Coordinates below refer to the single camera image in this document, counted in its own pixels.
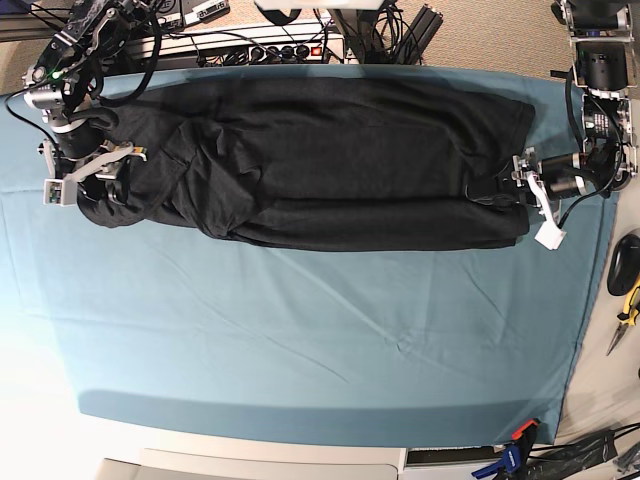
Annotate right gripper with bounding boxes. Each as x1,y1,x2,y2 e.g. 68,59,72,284
39,117,148,205

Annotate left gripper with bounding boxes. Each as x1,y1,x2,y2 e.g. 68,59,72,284
492,147,595,220

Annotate dark grey T-shirt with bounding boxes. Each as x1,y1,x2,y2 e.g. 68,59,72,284
78,77,536,252

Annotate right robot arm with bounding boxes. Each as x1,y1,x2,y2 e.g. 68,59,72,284
19,1,162,206

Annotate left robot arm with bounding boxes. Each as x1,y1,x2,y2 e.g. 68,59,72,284
467,1,639,225

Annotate black computer mouse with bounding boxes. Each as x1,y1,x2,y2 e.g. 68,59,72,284
607,233,639,296

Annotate teal table cloth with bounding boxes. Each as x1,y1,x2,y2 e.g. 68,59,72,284
0,65,632,446

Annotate black aluminium extrusion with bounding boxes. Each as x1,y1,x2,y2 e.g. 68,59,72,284
395,4,443,65

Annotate white power strip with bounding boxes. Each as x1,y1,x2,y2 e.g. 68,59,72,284
157,29,343,64

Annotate orange black clamp bottom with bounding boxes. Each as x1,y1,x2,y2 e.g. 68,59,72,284
511,418,540,448

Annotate blue clamp bottom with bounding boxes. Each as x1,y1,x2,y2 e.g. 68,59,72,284
471,444,522,479

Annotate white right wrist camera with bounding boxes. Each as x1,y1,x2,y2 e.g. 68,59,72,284
43,179,78,207

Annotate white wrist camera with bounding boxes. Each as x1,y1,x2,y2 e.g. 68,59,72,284
534,220,566,251
43,179,78,207

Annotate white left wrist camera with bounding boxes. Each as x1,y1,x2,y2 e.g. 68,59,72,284
534,220,566,251

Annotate yellow handled pliers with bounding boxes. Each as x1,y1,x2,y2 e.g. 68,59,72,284
606,285,639,356

